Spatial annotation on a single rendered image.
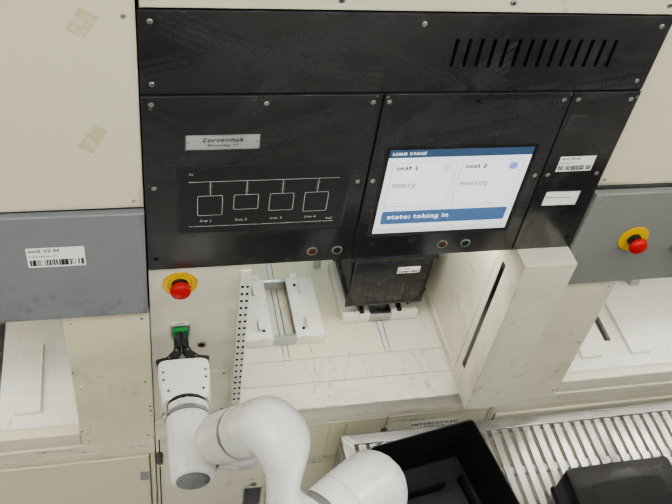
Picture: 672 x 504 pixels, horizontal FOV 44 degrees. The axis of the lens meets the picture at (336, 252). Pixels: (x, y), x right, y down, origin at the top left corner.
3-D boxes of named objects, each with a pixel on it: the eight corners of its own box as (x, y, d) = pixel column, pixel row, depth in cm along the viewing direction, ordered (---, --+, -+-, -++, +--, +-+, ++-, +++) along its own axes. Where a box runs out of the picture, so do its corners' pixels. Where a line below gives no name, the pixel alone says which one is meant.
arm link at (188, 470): (220, 409, 160) (173, 405, 156) (228, 471, 152) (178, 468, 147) (205, 433, 165) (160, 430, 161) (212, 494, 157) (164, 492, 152)
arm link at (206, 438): (309, 409, 141) (241, 429, 166) (220, 400, 134) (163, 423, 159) (308, 464, 138) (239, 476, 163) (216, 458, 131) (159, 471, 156)
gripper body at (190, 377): (160, 423, 164) (157, 376, 171) (213, 418, 166) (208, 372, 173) (160, 401, 158) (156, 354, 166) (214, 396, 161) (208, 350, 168)
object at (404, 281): (336, 317, 223) (354, 233, 200) (322, 261, 236) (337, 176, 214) (423, 310, 228) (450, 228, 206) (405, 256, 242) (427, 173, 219)
